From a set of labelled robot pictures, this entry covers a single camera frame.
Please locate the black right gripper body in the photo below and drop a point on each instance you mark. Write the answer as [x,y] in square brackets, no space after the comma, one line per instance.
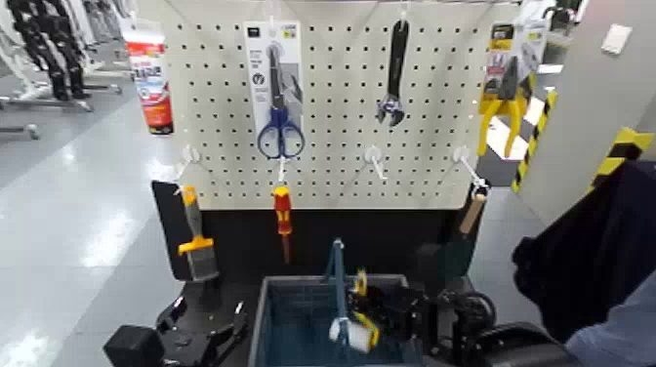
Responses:
[402,310]

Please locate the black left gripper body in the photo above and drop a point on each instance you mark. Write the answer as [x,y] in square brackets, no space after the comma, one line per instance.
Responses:
[200,333]

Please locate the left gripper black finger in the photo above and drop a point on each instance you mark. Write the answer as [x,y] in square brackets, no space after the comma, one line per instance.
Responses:
[237,322]
[171,311]

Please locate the yellow paint roller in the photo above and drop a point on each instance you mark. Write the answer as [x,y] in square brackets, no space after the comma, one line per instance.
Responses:
[351,334]

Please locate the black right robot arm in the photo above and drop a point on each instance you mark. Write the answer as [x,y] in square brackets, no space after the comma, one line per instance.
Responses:
[512,343]

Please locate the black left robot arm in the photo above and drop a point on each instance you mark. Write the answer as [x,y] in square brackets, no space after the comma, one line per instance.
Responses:
[133,348]

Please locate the grey blue plastic crate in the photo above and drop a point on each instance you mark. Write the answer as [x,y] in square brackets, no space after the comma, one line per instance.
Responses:
[297,318]

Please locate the grey scraper, yellow guard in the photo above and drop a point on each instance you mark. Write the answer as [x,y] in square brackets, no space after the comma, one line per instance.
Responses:
[197,246]

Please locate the black panel below pegboard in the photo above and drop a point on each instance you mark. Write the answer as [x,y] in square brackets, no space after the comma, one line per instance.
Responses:
[246,241]

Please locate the red yellow screwdriver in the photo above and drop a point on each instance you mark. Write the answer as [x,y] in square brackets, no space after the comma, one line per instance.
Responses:
[282,210]

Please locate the person in dark clothing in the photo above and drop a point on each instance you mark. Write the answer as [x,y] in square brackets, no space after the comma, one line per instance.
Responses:
[589,246]

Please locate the red and white tube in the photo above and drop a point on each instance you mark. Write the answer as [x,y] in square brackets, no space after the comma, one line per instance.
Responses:
[154,102]

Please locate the yellow black hazard tape strip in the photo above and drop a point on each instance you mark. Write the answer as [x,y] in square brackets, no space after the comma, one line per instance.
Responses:
[620,154]
[533,138]

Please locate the beige pegboard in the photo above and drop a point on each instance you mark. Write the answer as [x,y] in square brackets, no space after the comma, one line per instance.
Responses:
[338,102]

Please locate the blue scissors on package card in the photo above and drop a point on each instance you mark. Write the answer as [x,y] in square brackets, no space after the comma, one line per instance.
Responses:
[277,92]

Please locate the black adjustable wrench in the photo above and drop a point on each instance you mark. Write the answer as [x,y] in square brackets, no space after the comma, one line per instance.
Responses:
[397,61]

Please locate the yellow pliers on package card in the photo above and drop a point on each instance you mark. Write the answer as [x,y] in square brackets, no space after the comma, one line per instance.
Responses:
[507,82]

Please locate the black robot on stand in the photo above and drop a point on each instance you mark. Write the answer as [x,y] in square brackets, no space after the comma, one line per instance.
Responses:
[51,46]

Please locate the white wall switch plate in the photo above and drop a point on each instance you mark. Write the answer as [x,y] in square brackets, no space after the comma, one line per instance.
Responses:
[616,39]

